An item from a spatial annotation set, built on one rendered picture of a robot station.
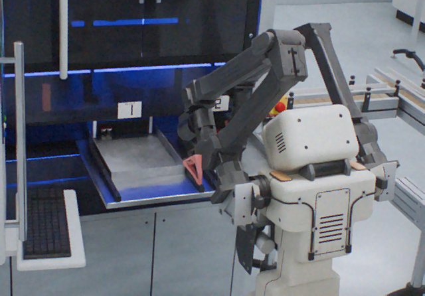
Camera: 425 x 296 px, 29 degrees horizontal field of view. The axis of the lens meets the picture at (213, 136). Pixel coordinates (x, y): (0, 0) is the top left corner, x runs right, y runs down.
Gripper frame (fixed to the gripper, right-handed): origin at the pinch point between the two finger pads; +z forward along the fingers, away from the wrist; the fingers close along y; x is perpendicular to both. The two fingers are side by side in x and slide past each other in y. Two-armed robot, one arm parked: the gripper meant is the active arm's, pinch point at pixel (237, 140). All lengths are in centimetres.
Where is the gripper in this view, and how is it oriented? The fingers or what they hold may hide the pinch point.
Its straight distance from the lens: 297.6
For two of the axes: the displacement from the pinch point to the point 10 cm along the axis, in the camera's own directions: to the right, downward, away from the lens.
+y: -5.7, -3.7, 7.3
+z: -0.7, 9.1, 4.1
